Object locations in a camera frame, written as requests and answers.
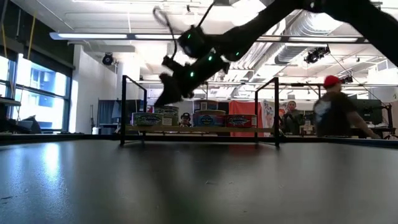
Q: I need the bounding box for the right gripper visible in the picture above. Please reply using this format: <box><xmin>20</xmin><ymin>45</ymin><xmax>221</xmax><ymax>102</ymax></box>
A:
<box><xmin>154</xmin><ymin>54</ymin><xmax>231</xmax><ymax>108</ymax></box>

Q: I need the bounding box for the green label seafood can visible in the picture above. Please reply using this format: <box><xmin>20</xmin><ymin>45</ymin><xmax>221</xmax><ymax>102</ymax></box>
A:
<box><xmin>161</xmin><ymin>116</ymin><xmax>180</xmax><ymax>127</ymax></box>
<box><xmin>131</xmin><ymin>112</ymin><xmax>164</xmax><ymax>127</ymax></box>
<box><xmin>153</xmin><ymin>106</ymin><xmax>180</xmax><ymax>118</ymax></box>

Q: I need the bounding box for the red label seafood can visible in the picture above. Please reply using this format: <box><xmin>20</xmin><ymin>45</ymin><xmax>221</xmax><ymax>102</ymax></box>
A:
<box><xmin>224</xmin><ymin>114</ymin><xmax>258</xmax><ymax>129</ymax></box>

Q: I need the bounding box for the person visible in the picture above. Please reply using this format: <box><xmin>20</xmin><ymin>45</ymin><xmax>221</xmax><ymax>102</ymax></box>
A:
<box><xmin>312</xmin><ymin>74</ymin><xmax>382</xmax><ymax>140</ymax></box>
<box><xmin>179</xmin><ymin>112</ymin><xmax>193</xmax><ymax>128</ymax></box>
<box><xmin>280</xmin><ymin>100</ymin><xmax>307</xmax><ymax>136</ymax></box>

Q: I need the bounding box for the grey blue partition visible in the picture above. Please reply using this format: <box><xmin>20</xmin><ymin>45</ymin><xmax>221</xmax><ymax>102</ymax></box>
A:
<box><xmin>97</xmin><ymin>99</ymin><xmax>147</xmax><ymax>134</ymax></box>

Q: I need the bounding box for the black ceiling speaker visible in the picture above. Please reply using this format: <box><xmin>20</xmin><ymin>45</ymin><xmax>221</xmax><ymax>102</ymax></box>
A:
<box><xmin>101</xmin><ymin>52</ymin><xmax>119</xmax><ymax>67</ymax></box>

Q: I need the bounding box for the red orange panel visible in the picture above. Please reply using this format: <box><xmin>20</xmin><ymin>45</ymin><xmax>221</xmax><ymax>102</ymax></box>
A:
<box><xmin>228</xmin><ymin>100</ymin><xmax>259</xmax><ymax>138</ymax></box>

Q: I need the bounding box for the long ceiling light bar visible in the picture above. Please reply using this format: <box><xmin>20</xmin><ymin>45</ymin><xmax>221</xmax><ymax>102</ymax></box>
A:
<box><xmin>257</xmin><ymin>36</ymin><xmax>370</xmax><ymax>44</ymax></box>
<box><xmin>49</xmin><ymin>31</ymin><xmax>182</xmax><ymax>41</ymax></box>

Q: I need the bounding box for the white printed poster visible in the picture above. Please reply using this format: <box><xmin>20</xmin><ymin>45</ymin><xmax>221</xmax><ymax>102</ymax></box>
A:
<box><xmin>260</xmin><ymin>99</ymin><xmax>282</xmax><ymax>129</ymax></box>

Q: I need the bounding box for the black table mat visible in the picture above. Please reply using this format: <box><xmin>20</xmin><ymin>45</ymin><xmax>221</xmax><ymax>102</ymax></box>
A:
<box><xmin>0</xmin><ymin>139</ymin><xmax>398</xmax><ymax>224</ymax></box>

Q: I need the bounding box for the large window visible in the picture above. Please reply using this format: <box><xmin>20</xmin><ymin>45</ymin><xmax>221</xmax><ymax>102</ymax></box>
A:
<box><xmin>0</xmin><ymin>54</ymin><xmax>75</xmax><ymax>133</ymax></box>

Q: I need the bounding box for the wooden background table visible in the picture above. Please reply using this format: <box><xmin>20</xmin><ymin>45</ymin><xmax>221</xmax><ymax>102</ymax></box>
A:
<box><xmin>298</xmin><ymin>124</ymin><xmax>315</xmax><ymax>136</ymax></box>

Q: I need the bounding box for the black stage light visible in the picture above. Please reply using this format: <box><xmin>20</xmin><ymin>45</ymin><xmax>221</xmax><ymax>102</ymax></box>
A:
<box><xmin>303</xmin><ymin>45</ymin><xmax>331</xmax><ymax>65</ymax></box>
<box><xmin>337</xmin><ymin>74</ymin><xmax>354</xmax><ymax>85</ymax></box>

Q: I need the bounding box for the grey side desk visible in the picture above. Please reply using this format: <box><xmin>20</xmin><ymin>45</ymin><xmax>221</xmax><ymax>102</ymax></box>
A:
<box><xmin>0</xmin><ymin>96</ymin><xmax>22</xmax><ymax>107</ymax></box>

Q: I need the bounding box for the black background monitor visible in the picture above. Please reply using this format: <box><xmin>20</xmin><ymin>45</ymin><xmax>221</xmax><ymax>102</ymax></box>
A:
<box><xmin>354</xmin><ymin>98</ymin><xmax>384</xmax><ymax>125</ymax></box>

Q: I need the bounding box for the dark background desk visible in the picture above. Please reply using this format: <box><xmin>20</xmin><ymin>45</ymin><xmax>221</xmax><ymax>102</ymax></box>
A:
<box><xmin>369</xmin><ymin>126</ymin><xmax>397</xmax><ymax>140</ymax></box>

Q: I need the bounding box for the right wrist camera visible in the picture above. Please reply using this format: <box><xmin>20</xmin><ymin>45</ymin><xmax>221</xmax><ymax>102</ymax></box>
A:
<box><xmin>161</xmin><ymin>55</ymin><xmax>189</xmax><ymax>74</ymax></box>

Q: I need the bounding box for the wooden shelf with black frame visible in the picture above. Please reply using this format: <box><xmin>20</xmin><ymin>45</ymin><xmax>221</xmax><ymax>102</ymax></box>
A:
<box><xmin>119</xmin><ymin>74</ymin><xmax>280</xmax><ymax>147</ymax></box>

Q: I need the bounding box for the black metal rig frame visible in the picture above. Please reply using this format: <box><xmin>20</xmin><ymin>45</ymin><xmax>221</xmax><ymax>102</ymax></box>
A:
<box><xmin>0</xmin><ymin>133</ymin><xmax>398</xmax><ymax>149</ymax></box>

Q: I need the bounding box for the silver ventilation duct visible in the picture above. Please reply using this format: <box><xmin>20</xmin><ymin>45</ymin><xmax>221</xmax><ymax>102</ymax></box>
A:
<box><xmin>229</xmin><ymin>9</ymin><xmax>346</xmax><ymax>71</ymax></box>

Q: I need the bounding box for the black background metal frame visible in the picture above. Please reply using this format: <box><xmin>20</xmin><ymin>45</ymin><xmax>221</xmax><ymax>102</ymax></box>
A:
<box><xmin>278</xmin><ymin>82</ymin><xmax>324</xmax><ymax>103</ymax></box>

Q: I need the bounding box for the yellow strap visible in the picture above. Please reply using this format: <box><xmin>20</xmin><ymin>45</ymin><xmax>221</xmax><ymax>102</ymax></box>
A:
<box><xmin>0</xmin><ymin>21</ymin><xmax>7</xmax><ymax>60</ymax></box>
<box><xmin>26</xmin><ymin>12</ymin><xmax>36</xmax><ymax>60</ymax></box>

